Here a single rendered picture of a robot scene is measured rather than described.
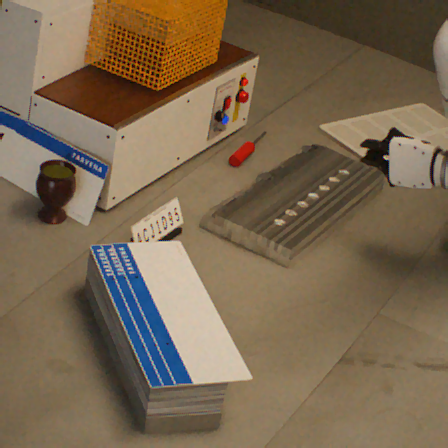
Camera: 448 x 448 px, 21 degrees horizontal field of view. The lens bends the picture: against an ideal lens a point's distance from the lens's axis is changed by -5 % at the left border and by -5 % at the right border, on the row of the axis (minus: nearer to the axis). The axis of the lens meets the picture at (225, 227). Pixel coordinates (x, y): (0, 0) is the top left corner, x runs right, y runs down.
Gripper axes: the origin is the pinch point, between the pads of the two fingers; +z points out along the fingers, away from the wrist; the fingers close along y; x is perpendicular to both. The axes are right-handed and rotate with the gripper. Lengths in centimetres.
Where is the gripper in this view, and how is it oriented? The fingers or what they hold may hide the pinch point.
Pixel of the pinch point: (371, 152)
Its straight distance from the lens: 255.9
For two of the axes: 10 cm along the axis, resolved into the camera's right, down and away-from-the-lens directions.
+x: 5.2, -3.7, 7.7
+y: 0.3, 9.1, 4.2
